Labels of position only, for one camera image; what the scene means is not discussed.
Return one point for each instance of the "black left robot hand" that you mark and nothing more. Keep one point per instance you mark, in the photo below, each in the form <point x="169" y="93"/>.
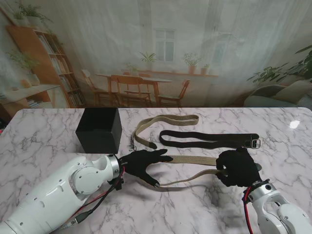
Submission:
<point x="136" y="163"/>

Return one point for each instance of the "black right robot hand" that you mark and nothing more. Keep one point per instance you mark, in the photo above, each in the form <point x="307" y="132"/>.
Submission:
<point x="241" y="168"/>

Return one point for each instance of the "beige woven belt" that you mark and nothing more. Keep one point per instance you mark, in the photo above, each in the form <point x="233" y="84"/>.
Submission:
<point x="195" y="159"/>
<point x="170" y="118"/>

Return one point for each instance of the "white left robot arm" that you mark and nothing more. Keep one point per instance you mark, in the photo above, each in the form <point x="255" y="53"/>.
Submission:
<point x="48" y="200"/>

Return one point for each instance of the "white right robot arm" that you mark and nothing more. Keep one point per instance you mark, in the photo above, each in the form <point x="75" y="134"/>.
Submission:
<point x="285" y="212"/>

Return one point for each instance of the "black belt with silver buckle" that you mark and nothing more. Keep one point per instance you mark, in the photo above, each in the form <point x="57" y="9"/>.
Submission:
<point x="207" y="141"/>

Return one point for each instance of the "black belt storage box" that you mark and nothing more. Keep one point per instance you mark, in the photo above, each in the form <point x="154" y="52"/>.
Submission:
<point x="97" y="136"/>

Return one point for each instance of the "printed room scene backdrop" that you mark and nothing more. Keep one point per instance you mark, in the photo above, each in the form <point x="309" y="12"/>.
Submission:
<point x="156" y="48"/>

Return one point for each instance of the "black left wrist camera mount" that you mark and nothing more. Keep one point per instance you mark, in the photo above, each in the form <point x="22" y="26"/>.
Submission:
<point x="119" y="185"/>

